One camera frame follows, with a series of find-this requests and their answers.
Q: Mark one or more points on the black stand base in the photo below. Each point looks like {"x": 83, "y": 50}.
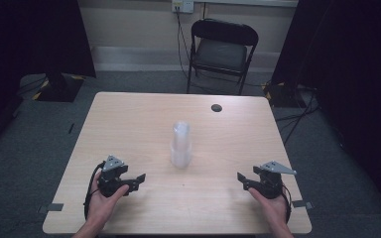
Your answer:
{"x": 59, "y": 88}
{"x": 282, "y": 95}

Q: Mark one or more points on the white wall socket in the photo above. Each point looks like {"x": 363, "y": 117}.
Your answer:
{"x": 183, "y": 6}

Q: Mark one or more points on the person's right hand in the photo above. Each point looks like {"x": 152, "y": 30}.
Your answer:
{"x": 273, "y": 210}

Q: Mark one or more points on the black table grommet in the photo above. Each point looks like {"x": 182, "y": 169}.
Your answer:
{"x": 216, "y": 108}

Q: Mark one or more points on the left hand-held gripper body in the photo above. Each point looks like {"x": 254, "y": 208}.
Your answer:
{"x": 109, "y": 180}

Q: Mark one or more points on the person's left hand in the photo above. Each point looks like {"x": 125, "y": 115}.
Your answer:
{"x": 101, "y": 205}

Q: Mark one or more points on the stack of clear plastic cups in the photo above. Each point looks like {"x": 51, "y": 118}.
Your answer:
{"x": 181, "y": 145}

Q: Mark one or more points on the black folding chair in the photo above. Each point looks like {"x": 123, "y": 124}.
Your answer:
{"x": 221, "y": 49}

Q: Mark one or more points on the dark curtain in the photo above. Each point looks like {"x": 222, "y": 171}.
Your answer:
{"x": 350, "y": 66}
{"x": 20, "y": 39}

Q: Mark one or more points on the small black pen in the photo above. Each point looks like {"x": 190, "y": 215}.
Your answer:
{"x": 71, "y": 128}

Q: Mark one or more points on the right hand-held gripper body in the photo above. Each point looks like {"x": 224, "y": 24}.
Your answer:
{"x": 270, "y": 181}

